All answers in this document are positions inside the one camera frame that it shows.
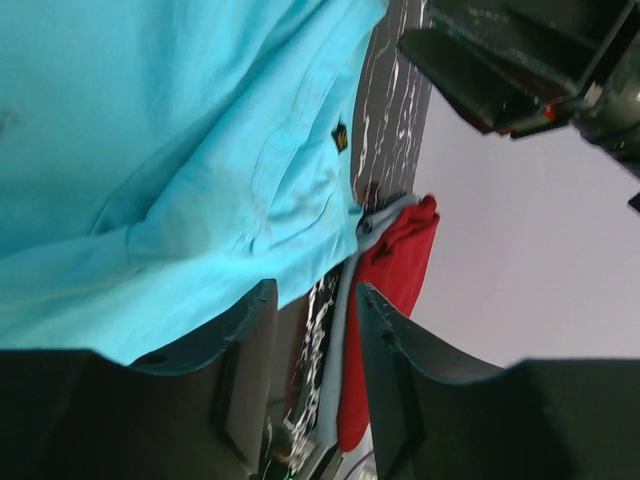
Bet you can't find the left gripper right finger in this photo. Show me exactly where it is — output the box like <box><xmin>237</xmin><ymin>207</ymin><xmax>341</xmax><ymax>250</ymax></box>
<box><xmin>356</xmin><ymin>284</ymin><xmax>639</xmax><ymax>479</ymax></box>

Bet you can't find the folded grey-blue shirt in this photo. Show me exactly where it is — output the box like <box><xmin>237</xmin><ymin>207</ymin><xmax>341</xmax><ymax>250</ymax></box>
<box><xmin>315</xmin><ymin>194</ymin><xmax>421</xmax><ymax>447</ymax></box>

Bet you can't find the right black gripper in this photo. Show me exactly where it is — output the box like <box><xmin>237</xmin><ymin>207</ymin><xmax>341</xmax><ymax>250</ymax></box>
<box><xmin>398</xmin><ymin>1</ymin><xmax>639</xmax><ymax>178</ymax></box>

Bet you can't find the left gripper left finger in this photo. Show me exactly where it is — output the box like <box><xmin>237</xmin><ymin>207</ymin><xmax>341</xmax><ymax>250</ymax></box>
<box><xmin>1</xmin><ymin>280</ymin><xmax>277</xmax><ymax>479</ymax></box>

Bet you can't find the black marble pattern mat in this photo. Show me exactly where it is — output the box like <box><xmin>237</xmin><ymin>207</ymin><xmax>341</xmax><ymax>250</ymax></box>
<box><xmin>257</xmin><ymin>1</ymin><xmax>431</xmax><ymax>479</ymax></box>

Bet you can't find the folded red shirt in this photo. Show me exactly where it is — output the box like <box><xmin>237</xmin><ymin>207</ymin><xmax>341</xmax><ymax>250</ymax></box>
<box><xmin>336</xmin><ymin>194</ymin><xmax>440</xmax><ymax>453</ymax></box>

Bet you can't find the cyan polo shirt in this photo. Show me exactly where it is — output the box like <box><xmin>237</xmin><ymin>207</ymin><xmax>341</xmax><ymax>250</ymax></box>
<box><xmin>1</xmin><ymin>1</ymin><xmax>388</xmax><ymax>364</ymax></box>

